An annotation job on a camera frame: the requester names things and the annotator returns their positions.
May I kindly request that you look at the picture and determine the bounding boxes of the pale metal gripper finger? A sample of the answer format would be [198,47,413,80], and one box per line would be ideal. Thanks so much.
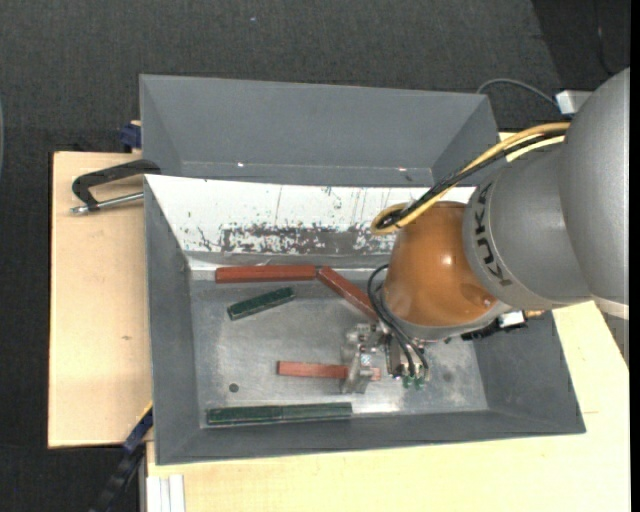
[340,343,363,374]
[340,368,374,396]

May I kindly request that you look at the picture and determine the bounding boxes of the red-brown block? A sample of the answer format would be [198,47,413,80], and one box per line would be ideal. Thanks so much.
[276,360,383,383]
[315,265,379,319]
[214,264,319,285]

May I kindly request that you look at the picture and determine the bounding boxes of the dark green flat block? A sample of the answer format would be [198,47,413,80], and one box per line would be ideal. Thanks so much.
[226,286,297,322]
[206,405,284,427]
[280,402,354,424]

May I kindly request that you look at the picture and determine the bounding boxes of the grey metal bin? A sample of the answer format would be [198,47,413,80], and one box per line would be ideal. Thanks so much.
[138,73,587,466]

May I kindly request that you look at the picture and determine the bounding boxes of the pale flat board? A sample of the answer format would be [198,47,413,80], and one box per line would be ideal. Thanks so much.
[47,149,154,449]

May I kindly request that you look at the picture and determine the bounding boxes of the black cylinder on white bracket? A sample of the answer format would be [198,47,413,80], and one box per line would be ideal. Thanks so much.
[460,307,546,343]

